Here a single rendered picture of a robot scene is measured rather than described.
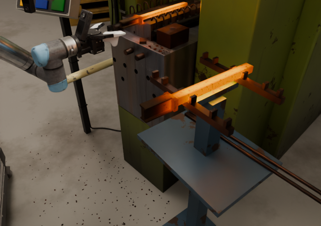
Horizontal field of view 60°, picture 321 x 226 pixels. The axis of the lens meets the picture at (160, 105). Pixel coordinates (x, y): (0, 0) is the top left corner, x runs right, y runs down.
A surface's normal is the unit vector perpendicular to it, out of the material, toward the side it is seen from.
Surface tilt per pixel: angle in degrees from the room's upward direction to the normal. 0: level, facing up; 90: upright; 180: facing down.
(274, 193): 0
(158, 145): 0
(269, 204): 0
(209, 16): 90
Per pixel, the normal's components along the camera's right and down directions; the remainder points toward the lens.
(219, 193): 0.00, -0.81
